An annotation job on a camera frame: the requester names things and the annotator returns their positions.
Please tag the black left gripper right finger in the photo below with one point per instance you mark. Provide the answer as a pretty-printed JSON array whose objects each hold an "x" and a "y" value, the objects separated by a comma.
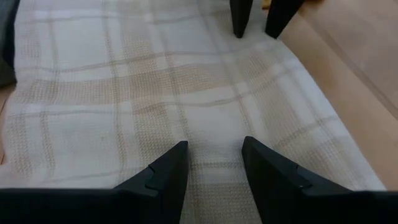
[{"x": 295, "y": 199}]

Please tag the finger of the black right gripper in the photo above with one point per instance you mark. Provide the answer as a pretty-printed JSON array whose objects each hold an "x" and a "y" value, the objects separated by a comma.
[
  {"x": 241, "y": 15},
  {"x": 281, "y": 15}
]

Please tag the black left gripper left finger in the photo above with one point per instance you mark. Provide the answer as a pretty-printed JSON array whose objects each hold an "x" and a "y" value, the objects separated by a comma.
[{"x": 140, "y": 202}]

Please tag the white beige plaid towel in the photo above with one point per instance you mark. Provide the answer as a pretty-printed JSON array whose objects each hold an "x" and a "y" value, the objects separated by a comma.
[{"x": 124, "y": 93}]

